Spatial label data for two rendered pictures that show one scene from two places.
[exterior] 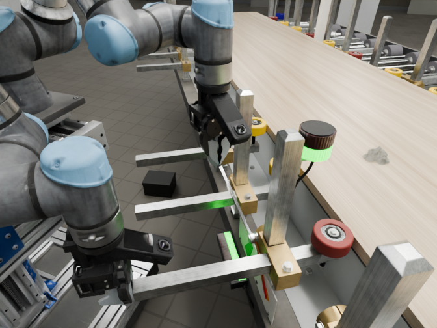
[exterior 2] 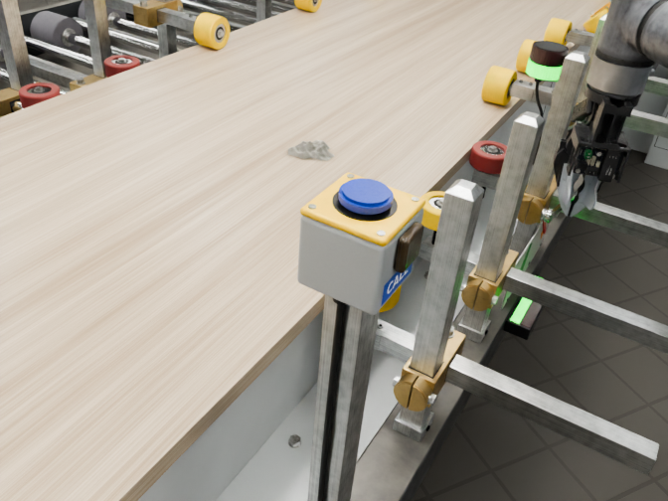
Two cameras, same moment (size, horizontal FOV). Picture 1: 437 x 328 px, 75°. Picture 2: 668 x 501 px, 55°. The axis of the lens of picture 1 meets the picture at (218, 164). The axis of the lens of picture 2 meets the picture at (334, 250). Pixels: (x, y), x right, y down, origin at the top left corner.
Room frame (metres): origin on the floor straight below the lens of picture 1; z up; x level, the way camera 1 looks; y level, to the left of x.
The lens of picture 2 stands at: (1.47, 0.30, 1.47)
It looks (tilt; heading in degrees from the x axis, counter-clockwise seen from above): 36 degrees down; 221
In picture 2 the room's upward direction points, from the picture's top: 5 degrees clockwise
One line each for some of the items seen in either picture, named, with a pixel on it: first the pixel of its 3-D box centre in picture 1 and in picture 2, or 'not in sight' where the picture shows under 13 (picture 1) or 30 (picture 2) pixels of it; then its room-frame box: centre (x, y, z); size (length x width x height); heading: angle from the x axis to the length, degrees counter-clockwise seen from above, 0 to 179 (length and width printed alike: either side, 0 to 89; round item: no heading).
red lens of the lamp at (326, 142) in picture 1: (316, 134); (549, 53); (0.42, -0.17, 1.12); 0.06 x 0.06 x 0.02
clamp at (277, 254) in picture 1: (277, 253); (536, 197); (0.39, -0.13, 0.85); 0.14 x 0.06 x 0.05; 13
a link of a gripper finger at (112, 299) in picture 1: (116, 299); not in sight; (0.28, 0.19, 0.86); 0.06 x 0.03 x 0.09; 103
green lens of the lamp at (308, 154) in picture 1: (313, 146); (545, 68); (0.42, -0.17, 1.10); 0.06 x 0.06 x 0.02
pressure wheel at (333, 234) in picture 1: (328, 248); (486, 172); (0.40, -0.24, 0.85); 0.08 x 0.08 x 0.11
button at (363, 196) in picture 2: not in sight; (365, 200); (1.15, 0.05, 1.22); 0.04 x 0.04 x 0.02
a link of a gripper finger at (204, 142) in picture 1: (209, 137); not in sight; (0.56, 0.02, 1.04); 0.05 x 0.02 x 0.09; 123
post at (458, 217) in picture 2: not in sight; (431, 340); (0.90, -0.01, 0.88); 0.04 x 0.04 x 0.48; 13
